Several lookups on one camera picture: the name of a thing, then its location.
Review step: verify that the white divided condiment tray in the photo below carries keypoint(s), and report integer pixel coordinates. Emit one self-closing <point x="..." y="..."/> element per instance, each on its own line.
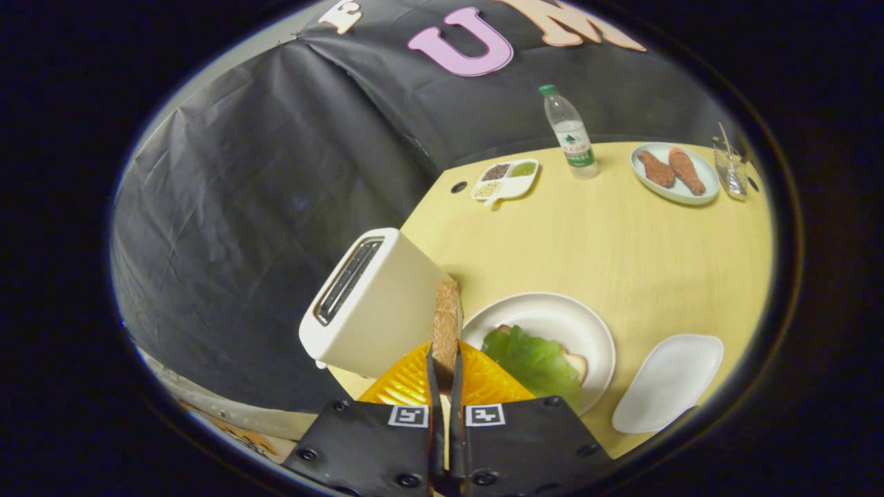
<point x="518" y="185"/>

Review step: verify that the brown meat piece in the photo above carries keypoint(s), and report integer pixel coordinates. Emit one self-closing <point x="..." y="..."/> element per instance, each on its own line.
<point x="656" y="170"/>
<point x="687" y="171"/>

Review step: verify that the orange patterned cloth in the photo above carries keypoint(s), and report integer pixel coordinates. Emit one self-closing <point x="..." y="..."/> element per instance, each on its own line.
<point x="248" y="438"/>

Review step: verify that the clear stick holder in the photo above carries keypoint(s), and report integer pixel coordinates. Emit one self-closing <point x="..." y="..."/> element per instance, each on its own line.
<point x="732" y="172"/>

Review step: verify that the white toaster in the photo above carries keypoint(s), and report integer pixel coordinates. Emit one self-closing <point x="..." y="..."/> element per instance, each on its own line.
<point x="387" y="304"/>

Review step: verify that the round white plate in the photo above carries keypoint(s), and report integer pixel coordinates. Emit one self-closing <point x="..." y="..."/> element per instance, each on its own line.
<point x="552" y="317"/>

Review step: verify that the green lettuce leaf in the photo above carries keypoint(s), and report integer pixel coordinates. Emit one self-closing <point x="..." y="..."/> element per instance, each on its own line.
<point x="532" y="362"/>

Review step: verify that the plain bread slice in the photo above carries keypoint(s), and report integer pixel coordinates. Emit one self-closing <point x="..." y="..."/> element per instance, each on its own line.
<point x="446" y="324"/>

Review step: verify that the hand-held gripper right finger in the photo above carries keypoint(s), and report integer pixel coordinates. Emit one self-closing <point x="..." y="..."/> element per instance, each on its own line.
<point x="532" y="449"/>

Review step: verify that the bread slice with ham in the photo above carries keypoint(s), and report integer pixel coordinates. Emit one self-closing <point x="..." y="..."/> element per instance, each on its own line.
<point x="577" y="366"/>

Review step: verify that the black backdrop cloth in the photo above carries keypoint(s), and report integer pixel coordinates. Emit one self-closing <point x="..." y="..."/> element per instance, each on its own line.
<point x="262" y="193"/>

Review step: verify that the white rounded square plate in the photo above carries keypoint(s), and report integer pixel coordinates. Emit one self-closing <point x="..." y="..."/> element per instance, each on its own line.
<point x="666" y="383"/>

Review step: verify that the clear water bottle green cap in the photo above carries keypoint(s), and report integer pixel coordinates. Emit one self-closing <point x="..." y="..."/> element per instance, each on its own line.
<point x="572" y="138"/>

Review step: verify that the light blue oval plate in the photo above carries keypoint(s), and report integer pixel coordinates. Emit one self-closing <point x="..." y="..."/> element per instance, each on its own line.
<point x="708" y="172"/>

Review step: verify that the wooden stick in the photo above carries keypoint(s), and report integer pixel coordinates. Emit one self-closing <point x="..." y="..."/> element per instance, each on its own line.
<point x="724" y="138"/>

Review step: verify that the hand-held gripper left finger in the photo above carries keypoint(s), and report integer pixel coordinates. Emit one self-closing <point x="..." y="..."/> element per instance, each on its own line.
<point x="366" y="449"/>

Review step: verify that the beige cloth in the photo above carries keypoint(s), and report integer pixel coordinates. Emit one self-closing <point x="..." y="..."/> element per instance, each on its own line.
<point x="242" y="417"/>

